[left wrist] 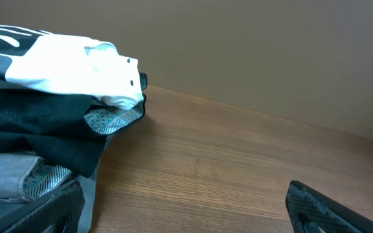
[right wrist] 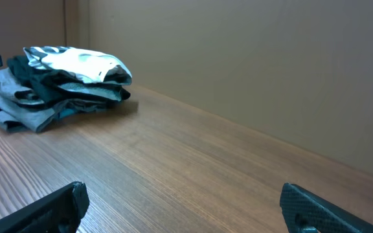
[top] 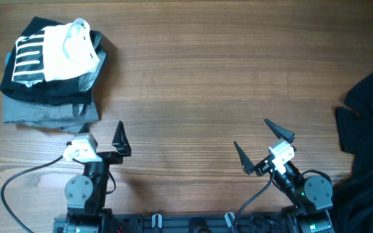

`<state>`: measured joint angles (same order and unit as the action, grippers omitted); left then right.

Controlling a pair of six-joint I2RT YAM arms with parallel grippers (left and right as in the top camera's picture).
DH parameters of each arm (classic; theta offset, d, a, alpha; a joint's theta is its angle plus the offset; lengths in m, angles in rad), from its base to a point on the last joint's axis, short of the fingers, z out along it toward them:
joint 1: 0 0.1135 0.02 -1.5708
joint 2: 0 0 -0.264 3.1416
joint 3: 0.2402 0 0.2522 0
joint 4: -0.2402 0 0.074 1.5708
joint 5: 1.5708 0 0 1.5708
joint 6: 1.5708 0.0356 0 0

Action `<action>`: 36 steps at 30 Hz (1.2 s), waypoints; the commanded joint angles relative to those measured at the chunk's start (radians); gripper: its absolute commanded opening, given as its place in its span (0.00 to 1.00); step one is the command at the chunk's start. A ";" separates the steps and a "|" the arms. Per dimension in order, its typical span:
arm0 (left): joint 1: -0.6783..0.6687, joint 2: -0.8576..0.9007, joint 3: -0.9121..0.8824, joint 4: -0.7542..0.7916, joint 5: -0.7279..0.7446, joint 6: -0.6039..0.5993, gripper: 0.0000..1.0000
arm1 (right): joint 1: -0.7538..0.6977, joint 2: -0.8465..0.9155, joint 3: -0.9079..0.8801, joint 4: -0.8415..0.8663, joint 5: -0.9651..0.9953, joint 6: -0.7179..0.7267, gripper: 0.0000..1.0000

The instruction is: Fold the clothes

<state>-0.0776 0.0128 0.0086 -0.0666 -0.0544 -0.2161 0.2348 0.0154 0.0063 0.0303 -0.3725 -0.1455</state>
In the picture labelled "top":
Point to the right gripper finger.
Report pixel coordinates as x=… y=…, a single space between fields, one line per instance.
x=247 y=165
x=280 y=133

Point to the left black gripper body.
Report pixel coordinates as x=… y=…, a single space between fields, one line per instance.
x=111 y=158

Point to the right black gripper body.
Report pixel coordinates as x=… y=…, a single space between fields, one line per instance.
x=263 y=167

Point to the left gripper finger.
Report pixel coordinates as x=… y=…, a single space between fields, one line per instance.
x=85 y=128
x=120 y=141

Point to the black t-shirt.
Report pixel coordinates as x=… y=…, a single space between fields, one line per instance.
x=353 y=197

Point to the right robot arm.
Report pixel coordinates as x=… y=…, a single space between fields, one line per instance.
x=310 y=192

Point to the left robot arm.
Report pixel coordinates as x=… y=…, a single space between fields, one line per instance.
x=86 y=193

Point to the grey folded garment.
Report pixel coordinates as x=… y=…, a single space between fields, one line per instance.
x=66 y=117

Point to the black folded garment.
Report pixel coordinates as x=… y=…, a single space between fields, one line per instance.
x=54 y=92

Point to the white striped folded garment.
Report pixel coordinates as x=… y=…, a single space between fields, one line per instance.
x=53 y=53

